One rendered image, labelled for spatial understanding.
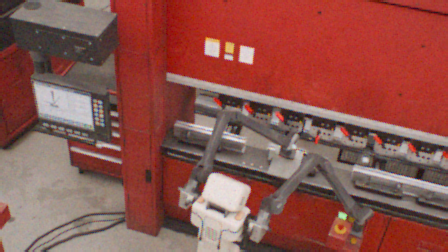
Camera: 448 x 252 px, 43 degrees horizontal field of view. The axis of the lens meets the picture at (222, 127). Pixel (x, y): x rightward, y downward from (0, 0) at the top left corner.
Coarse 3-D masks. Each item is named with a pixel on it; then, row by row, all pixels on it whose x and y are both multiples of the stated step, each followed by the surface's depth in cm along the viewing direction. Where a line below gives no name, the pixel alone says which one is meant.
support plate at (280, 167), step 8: (296, 152) 372; (272, 160) 364; (280, 160) 365; (288, 160) 365; (296, 160) 366; (272, 168) 359; (280, 168) 359; (288, 168) 360; (296, 168) 360; (280, 176) 354; (288, 176) 355
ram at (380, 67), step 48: (192, 0) 323; (240, 0) 314; (288, 0) 306; (336, 0) 298; (192, 48) 343; (288, 48) 324; (336, 48) 315; (384, 48) 306; (432, 48) 298; (240, 96) 355; (288, 96) 345; (336, 96) 334; (384, 96) 325; (432, 96) 316
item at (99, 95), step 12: (60, 84) 313; (72, 84) 313; (84, 84) 314; (96, 84) 319; (96, 96) 311; (108, 96) 313; (96, 108) 316; (108, 108) 317; (48, 120) 334; (96, 120) 322; (108, 120) 321; (72, 132) 334; (84, 132) 331; (96, 132) 328; (108, 132) 326
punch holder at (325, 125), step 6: (312, 120) 350; (318, 120) 349; (324, 120) 347; (330, 120) 346; (312, 126) 353; (318, 126) 352; (324, 126) 350; (330, 126) 349; (312, 132) 356; (324, 132) 353; (330, 132) 351; (324, 138) 356; (330, 138) 354
